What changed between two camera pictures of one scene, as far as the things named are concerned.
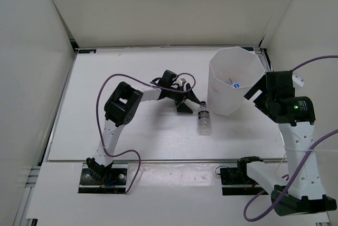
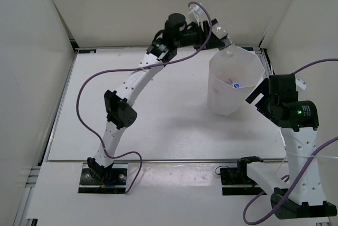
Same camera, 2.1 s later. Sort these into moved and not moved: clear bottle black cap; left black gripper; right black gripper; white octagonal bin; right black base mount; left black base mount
Moved: clear bottle black cap; left black gripper
Not moved: white octagonal bin; right black base mount; left black base mount; right black gripper
